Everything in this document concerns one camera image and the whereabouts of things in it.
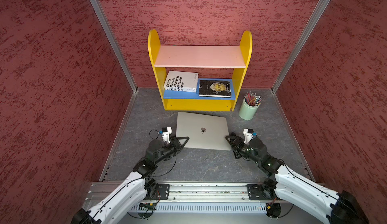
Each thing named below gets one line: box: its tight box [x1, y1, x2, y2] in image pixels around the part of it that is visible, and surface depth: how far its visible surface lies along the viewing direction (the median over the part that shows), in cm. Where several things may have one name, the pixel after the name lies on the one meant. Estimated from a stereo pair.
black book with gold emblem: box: [199, 79, 232, 98], surface depth 102 cm
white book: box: [163, 70, 199, 93], surface depth 102 cm
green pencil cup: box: [238, 97, 262, 121], surface depth 101 cm
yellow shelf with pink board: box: [148, 29, 253, 112], surface depth 85 cm
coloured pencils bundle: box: [243, 91, 263, 107], surface depth 98 cm
